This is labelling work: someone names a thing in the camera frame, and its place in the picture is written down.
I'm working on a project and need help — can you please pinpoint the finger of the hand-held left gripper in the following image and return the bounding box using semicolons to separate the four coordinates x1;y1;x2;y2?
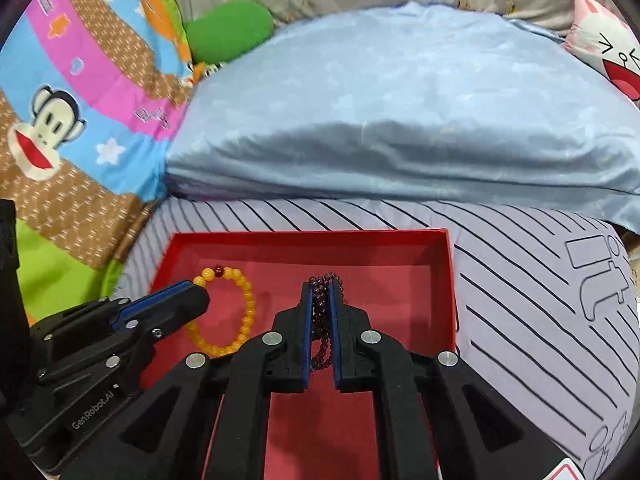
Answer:
37;287;211;387
29;281;194;357

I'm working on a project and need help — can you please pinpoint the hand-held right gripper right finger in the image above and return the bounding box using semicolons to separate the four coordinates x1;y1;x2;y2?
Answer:
327;280;567;480

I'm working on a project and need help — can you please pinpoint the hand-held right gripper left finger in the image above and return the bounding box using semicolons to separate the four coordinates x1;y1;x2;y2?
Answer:
60;281;315;480

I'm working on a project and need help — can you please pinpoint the dark purple bead necklace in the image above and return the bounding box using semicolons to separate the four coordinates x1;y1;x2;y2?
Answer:
307;272;347;372

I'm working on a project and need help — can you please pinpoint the yellow bead bracelet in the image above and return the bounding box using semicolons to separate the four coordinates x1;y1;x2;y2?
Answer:
186;266;257;359

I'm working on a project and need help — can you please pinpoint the red cardboard box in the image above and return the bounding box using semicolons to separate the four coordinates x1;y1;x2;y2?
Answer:
140;229;458;480

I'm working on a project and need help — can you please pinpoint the grey striped pillow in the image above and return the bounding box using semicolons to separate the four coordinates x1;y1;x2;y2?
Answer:
120;195;640;480

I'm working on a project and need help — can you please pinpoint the light blue pillow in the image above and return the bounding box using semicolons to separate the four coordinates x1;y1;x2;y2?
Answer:
164;1;640;233

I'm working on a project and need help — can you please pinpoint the colourful cartoon monkey blanket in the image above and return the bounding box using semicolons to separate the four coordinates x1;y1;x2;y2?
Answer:
0;0;201;331

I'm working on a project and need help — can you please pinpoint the red and white label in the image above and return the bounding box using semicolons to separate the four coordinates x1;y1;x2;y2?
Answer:
542;457;583;480

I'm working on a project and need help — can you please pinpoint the green plush toy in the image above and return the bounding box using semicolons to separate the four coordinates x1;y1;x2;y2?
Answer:
186;0;275;65

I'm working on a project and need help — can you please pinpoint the pink cat face cushion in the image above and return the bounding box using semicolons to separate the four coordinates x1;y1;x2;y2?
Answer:
560;0;640;106

